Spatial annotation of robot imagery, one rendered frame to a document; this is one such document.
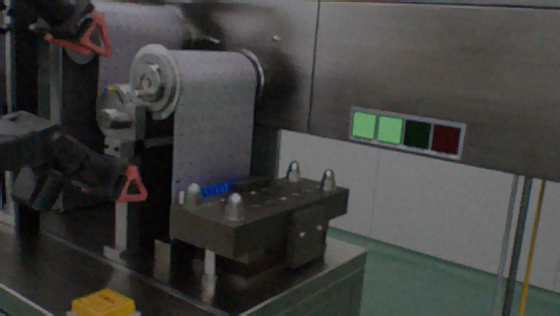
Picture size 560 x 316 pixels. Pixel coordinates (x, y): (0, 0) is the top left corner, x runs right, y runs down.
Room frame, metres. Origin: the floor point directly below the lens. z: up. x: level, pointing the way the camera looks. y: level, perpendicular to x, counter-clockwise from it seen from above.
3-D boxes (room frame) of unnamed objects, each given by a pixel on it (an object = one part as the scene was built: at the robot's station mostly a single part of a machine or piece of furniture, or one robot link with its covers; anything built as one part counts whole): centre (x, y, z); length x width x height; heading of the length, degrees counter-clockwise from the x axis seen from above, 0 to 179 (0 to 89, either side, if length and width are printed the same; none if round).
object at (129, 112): (1.11, 0.31, 1.05); 0.06 x 0.05 x 0.31; 144
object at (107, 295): (0.84, 0.26, 0.91); 0.07 x 0.07 x 0.02; 54
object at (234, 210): (0.99, 0.08, 1.05); 0.04 x 0.04 x 0.04
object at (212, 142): (1.19, 0.14, 1.12); 0.23 x 0.01 x 0.18; 144
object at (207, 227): (1.15, 0.02, 1.00); 0.40 x 0.16 x 0.06; 144
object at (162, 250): (1.19, 0.14, 0.92); 0.28 x 0.04 x 0.04; 144
